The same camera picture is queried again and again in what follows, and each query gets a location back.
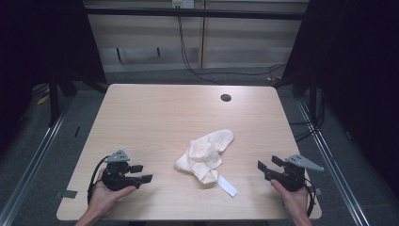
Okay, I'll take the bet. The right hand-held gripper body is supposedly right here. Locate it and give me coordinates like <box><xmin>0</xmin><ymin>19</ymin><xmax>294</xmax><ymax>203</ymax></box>
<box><xmin>265</xmin><ymin>153</ymin><xmax>326</xmax><ymax>193</ymax></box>

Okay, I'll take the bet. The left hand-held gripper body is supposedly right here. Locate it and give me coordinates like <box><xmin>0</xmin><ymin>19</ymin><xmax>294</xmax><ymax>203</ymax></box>
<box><xmin>100</xmin><ymin>149</ymin><xmax>144</xmax><ymax>192</ymax></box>

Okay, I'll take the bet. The white towel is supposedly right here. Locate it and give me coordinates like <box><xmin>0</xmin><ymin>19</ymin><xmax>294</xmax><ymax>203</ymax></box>
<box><xmin>174</xmin><ymin>128</ymin><xmax>239</xmax><ymax>199</ymax></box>

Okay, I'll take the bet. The person's left hand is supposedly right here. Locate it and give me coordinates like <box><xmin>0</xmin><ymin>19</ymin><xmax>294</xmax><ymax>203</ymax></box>
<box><xmin>88</xmin><ymin>168</ymin><xmax>137</xmax><ymax>215</ymax></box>

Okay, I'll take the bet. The person's right hand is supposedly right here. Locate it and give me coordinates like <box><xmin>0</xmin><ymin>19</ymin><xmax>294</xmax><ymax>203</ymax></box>
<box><xmin>269</xmin><ymin>178</ymin><xmax>311</xmax><ymax>218</ymax></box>

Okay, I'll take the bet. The black metal stand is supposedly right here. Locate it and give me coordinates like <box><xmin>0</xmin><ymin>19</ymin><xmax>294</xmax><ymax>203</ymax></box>
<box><xmin>48</xmin><ymin>70</ymin><xmax>61</xmax><ymax>128</ymax></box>

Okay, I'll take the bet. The black curtain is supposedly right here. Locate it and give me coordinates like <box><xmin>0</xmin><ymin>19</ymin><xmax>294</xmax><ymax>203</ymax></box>
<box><xmin>0</xmin><ymin>0</ymin><xmax>108</xmax><ymax>154</ymax></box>
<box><xmin>271</xmin><ymin>0</ymin><xmax>399</xmax><ymax>192</ymax></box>

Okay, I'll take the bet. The black horizontal bar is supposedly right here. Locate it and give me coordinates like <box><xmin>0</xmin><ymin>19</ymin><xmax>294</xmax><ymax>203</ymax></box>
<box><xmin>84</xmin><ymin>7</ymin><xmax>308</xmax><ymax>21</ymax></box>

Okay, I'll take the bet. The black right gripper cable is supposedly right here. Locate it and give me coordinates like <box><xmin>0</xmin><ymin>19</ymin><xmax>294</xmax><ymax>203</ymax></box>
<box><xmin>301</xmin><ymin>176</ymin><xmax>318</xmax><ymax>218</ymax></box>

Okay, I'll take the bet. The metal floor rail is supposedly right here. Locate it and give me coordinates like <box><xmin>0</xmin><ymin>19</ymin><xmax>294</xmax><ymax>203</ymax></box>
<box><xmin>0</xmin><ymin>96</ymin><xmax>75</xmax><ymax>226</ymax></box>
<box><xmin>295</xmin><ymin>98</ymin><xmax>372</xmax><ymax>226</ymax></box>

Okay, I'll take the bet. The black cable bundle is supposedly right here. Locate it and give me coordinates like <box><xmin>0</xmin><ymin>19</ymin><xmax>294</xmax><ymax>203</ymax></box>
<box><xmin>288</xmin><ymin>90</ymin><xmax>326</xmax><ymax>142</ymax></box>

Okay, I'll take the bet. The black floor cable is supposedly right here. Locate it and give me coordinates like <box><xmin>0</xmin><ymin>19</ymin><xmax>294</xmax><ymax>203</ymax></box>
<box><xmin>194</xmin><ymin>63</ymin><xmax>287</xmax><ymax>78</ymax></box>

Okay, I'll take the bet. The black hanging cable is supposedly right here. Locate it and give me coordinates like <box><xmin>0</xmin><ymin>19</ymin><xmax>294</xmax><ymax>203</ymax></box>
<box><xmin>176</xmin><ymin>8</ymin><xmax>224</xmax><ymax>86</ymax></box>

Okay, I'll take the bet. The white wall socket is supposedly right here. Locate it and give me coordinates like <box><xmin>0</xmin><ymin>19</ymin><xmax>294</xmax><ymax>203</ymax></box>
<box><xmin>171</xmin><ymin>0</ymin><xmax>196</xmax><ymax>9</ymax></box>

